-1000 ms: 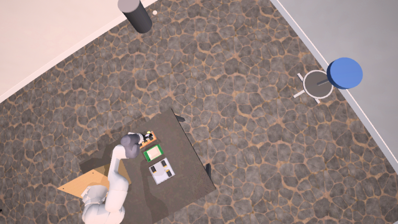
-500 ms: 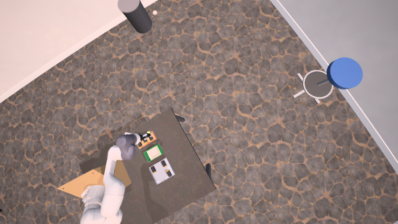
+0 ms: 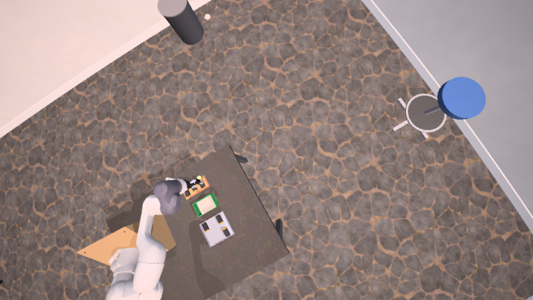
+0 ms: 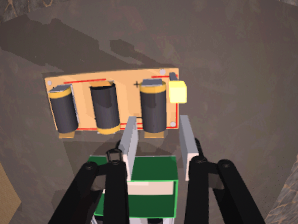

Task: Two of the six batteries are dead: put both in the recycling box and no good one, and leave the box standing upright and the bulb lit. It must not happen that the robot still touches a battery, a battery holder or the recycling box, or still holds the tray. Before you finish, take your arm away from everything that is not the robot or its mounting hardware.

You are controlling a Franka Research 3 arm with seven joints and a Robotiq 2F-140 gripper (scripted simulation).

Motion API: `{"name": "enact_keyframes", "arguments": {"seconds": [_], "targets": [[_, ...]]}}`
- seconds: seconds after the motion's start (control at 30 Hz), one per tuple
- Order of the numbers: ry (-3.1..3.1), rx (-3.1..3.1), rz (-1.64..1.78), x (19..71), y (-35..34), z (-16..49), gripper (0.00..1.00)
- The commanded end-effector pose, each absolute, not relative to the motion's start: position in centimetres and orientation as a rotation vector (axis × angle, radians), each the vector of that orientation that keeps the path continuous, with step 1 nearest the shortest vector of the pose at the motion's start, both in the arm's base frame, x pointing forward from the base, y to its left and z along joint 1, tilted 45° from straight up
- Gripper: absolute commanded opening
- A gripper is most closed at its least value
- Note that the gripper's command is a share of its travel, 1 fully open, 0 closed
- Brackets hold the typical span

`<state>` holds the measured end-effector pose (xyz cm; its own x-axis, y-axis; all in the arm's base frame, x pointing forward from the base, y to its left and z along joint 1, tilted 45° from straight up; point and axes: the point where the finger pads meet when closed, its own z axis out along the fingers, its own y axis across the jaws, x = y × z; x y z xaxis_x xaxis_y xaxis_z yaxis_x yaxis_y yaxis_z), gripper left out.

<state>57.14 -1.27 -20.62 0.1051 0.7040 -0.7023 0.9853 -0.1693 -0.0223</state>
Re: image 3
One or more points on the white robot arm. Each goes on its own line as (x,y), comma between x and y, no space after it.
(134,280)

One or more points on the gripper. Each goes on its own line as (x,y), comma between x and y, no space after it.
(192,183)

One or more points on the green open box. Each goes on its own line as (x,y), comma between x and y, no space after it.
(205,204)

